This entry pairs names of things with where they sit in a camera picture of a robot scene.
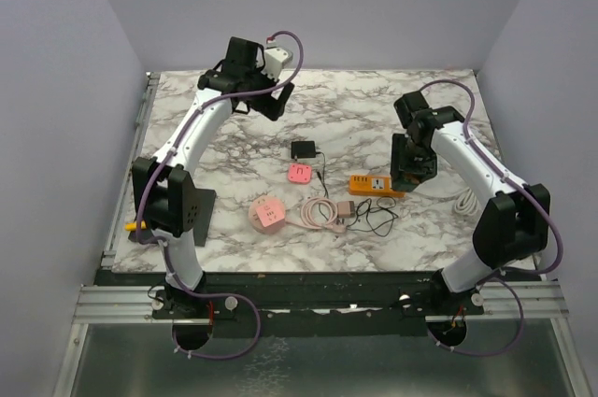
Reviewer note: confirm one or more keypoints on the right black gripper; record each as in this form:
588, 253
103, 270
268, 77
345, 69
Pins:
428, 168

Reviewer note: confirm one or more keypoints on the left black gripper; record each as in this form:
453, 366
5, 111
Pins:
270, 106

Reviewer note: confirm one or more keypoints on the orange power strip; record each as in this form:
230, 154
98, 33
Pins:
372, 186

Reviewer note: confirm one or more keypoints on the black power adapter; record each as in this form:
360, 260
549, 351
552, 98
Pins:
303, 149

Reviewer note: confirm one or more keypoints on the pink round power hub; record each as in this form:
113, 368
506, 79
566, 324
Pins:
253, 218

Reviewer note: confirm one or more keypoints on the green cube socket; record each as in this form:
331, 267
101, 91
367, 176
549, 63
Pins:
411, 178

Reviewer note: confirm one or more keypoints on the pink cube socket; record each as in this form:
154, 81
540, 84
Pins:
271, 215

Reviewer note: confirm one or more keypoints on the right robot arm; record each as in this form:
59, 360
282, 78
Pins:
512, 225

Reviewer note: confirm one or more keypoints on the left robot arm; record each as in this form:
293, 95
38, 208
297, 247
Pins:
173, 165

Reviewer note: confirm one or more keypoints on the dusty pink small charger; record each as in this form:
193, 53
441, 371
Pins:
346, 209

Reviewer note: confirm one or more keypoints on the coral pink square charger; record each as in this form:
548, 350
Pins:
299, 173

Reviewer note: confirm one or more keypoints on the black foam mat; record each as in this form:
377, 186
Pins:
201, 215

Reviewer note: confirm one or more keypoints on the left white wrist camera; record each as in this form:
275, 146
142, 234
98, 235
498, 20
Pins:
273, 59

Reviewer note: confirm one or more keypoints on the black mounting base rail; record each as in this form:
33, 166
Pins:
239, 305

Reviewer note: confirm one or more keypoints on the aluminium frame rail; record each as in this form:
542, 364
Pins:
114, 351

